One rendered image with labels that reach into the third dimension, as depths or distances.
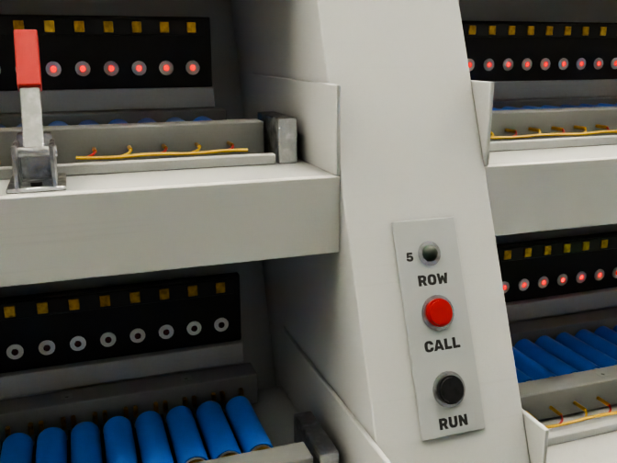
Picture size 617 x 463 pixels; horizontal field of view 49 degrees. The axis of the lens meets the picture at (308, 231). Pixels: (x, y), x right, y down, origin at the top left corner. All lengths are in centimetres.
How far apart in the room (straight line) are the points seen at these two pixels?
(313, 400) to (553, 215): 20
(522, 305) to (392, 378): 26
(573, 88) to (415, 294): 37
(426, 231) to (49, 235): 20
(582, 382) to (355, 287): 22
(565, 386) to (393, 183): 21
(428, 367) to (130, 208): 18
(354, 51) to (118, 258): 18
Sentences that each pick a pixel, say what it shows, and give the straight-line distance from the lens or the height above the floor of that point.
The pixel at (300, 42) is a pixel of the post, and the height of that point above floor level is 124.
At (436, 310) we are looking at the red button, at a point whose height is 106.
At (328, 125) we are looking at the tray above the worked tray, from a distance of 39.
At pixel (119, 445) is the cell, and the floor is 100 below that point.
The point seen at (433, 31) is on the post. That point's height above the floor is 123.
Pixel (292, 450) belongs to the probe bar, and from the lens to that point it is 42.
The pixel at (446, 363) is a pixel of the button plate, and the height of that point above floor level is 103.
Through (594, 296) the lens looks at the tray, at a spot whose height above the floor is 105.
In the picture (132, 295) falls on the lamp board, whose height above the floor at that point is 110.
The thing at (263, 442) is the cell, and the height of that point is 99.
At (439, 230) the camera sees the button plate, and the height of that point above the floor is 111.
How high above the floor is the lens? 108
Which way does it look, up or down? 6 degrees up
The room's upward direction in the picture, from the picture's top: 7 degrees counter-clockwise
